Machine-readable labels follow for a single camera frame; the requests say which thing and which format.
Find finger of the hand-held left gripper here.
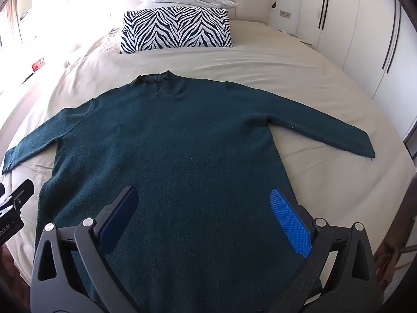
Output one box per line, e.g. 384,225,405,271
3,179,35,211

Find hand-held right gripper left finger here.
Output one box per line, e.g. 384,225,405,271
31,186,144,313

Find bed with beige sheet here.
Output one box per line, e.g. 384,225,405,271
0,20,416,287

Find white wardrobe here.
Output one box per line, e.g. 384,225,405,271
270,0,417,144

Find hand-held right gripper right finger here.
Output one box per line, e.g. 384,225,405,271
270,187,383,313

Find zebra print pillow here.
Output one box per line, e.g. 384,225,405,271
120,7,233,54

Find dark green sweater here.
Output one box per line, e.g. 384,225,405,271
2,69,376,313

